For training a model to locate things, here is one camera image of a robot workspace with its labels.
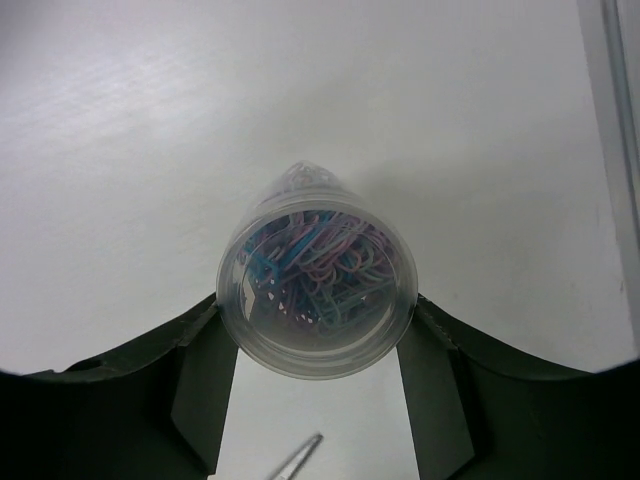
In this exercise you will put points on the aluminium frame rail right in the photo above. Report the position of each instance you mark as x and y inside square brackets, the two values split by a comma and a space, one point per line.
[610, 31]

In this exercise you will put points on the black handled scissors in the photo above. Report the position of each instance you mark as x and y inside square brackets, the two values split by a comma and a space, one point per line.
[293, 464]

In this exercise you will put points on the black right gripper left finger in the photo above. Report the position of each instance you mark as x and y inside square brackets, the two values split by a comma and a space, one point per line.
[152, 408]

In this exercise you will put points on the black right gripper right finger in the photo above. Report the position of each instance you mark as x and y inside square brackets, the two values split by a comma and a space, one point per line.
[481, 409]

